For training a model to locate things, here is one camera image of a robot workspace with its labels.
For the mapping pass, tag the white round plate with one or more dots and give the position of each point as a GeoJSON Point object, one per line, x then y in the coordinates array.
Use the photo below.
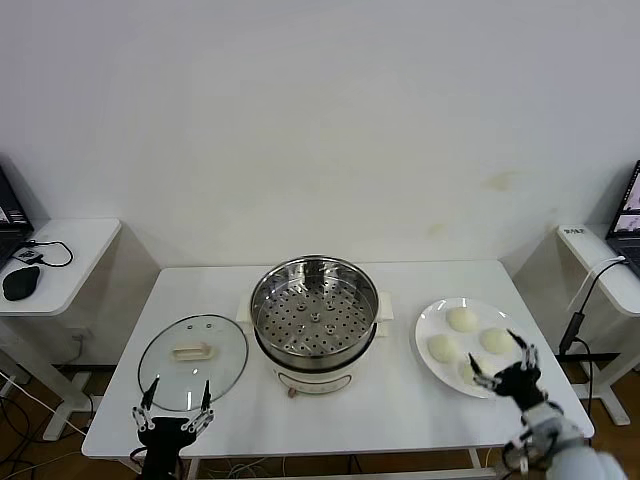
{"type": "Point", "coordinates": [487, 317]}

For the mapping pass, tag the white steamed baozi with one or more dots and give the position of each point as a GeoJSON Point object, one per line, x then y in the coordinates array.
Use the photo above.
{"type": "Point", "coordinates": [442, 347]}
{"type": "Point", "coordinates": [465, 376]}
{"type": "Point", "coordinates": [462, 320]}
{"type": "Point", "coordinates": [496, 341]}

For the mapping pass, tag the small white printed label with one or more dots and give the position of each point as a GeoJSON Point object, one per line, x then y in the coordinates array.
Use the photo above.
{"type": "Point", "coordinates": [573, 230]}

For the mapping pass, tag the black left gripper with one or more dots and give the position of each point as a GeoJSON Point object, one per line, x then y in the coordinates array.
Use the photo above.
{"type": "Point", "coordinates": [165, 440]}

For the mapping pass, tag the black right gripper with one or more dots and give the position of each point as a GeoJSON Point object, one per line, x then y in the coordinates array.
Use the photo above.
{"type": "Point", "coordinates": [520, 387]}

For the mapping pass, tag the perforated steel steamer basket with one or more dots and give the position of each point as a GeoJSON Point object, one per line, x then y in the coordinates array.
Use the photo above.
{"type": "Point", "coordinates": [350, 320]}

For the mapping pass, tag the white main table frame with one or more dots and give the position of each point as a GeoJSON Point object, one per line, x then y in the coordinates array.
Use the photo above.
{"type": "Point", "coordinates": [194, 470]}

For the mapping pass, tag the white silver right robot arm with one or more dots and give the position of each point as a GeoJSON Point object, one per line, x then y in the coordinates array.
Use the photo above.
{"type": "Point", "coordinates": [565, 430]}

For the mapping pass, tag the white side table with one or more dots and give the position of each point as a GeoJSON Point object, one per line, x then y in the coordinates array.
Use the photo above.
{"type": "Point", "coordinates": [75, 260]}
{"type": "Point", "coordinates": [590, 250]}

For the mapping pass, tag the black computer mouse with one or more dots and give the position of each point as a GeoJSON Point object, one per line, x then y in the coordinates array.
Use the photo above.
{"type": "Point", "coordinates": [21, 284]}

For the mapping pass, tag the white wall socket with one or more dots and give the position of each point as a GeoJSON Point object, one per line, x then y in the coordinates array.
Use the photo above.
{"type": "Point", "coordinates": [80, 334]}

